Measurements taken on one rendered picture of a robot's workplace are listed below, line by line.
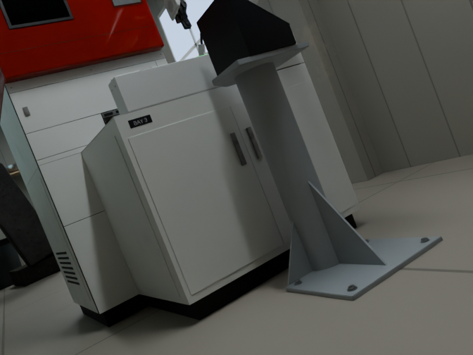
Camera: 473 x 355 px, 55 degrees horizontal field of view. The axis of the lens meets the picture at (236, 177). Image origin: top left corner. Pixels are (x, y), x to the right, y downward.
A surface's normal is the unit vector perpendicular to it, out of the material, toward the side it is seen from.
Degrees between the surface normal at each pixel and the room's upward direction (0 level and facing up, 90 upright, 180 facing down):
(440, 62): 90
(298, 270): 90
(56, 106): 90
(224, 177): 90
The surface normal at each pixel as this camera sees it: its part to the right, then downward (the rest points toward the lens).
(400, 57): -0.81, 0.34
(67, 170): 0.48, -0.16
